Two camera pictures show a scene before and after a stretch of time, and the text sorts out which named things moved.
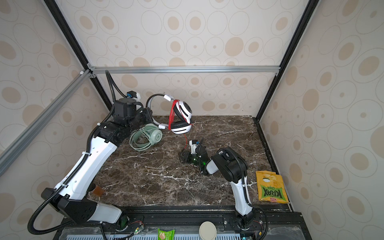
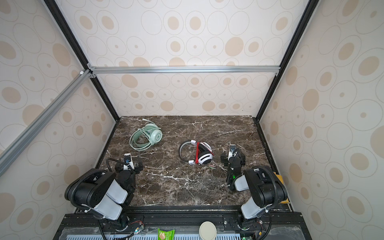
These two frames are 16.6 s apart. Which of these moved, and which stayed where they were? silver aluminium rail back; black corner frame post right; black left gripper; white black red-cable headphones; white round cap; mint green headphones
Moved: black left gripper; white black red-cable headphones
Stayed: black corner frame post right; silver aluminium rail back; mint green headphones; white round cap
